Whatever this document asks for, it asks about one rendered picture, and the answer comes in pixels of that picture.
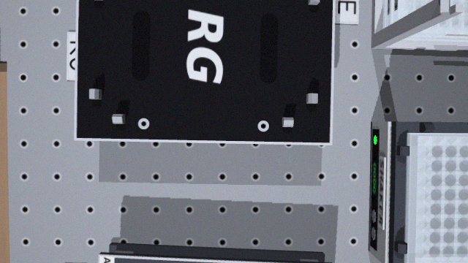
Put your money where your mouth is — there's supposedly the black regrip nest plate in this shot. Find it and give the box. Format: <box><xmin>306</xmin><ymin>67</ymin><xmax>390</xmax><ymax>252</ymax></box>
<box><xmin>74</xmin><ymin>0</ymin><xmax>336</xmax><ymax>145</ymax></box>

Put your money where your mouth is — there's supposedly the dark grey nest plate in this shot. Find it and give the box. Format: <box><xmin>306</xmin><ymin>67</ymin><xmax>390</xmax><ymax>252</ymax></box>
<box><xmin>98</xmin><ymin>243</ymin><xmax>332</xmax><ymax>263</ymax></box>

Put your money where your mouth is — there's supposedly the grey perforated base plate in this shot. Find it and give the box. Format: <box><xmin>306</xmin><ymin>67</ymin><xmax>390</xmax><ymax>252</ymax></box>
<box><xmin>0</xmin><ymin>0</ymin><xmax>468</xmax><ymax>263</ymax></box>

